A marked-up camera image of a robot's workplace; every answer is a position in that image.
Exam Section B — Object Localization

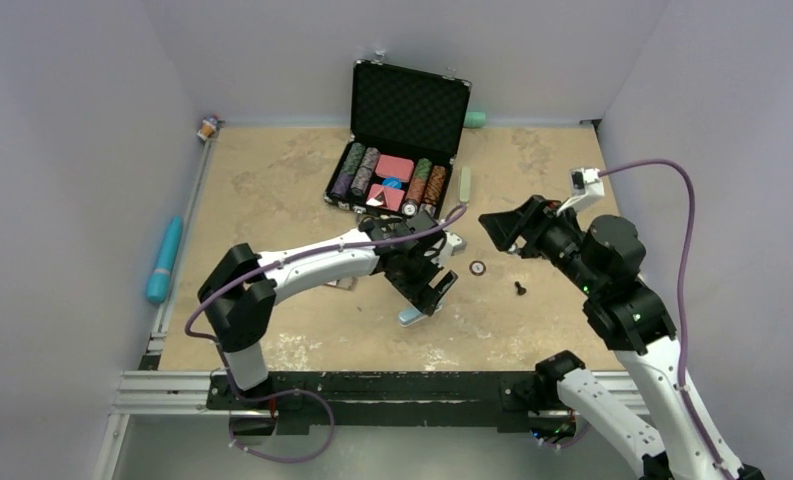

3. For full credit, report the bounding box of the teal cylinder tool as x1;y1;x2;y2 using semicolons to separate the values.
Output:
145;216;183;305

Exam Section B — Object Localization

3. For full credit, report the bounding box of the small orange bottle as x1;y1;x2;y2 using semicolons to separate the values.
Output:
196;115;221;142

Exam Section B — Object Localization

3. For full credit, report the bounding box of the blue dealer button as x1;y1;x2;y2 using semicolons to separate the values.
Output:
381;177;403;190

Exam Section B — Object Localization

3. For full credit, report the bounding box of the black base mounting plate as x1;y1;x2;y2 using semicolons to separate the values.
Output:
206;371;580;441

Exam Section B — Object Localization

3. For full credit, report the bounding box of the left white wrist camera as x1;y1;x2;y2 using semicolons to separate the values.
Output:
432;231;467;267

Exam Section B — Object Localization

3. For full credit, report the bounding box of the green stapler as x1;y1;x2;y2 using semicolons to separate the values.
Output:
458;166;472;204

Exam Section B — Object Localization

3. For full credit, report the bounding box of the aluminium frame rail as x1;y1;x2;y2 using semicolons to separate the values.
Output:
92;135;649;480

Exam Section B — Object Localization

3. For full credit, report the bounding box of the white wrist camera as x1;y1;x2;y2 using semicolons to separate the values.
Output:
557;168;605;214
432;231;467;267

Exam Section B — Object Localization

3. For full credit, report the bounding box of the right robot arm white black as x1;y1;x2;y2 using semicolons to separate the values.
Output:
479;195;763;479

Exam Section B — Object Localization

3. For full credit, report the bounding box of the brown poker chip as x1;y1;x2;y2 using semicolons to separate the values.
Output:
469;260;486;276

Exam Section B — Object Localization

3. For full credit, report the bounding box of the black poker chip case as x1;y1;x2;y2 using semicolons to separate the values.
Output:
323;60;472;218

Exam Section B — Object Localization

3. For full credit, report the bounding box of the red white staple box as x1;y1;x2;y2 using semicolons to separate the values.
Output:
326;277;357;291

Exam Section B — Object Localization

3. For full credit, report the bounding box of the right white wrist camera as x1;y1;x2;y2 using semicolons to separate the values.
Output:
557;168;605;214

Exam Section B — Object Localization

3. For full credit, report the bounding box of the mint green cylinder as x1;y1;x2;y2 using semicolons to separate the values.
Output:
463;111;487;129

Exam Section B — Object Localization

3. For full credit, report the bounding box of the pink card deck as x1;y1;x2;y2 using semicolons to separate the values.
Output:
374;155;415;183

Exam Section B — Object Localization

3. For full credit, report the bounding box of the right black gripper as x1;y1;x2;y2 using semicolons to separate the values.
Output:
477;192;599;294

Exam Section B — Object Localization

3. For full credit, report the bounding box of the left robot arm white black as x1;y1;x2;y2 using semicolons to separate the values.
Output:
194;213;466;409

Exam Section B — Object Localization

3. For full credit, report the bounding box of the blue stapler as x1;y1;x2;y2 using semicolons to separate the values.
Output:
398;304;443;327

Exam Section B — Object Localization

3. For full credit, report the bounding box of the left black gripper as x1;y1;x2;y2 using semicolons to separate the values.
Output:
385;250;456;315

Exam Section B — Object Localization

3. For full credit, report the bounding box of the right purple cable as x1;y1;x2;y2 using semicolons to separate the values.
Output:
597;158;735;480

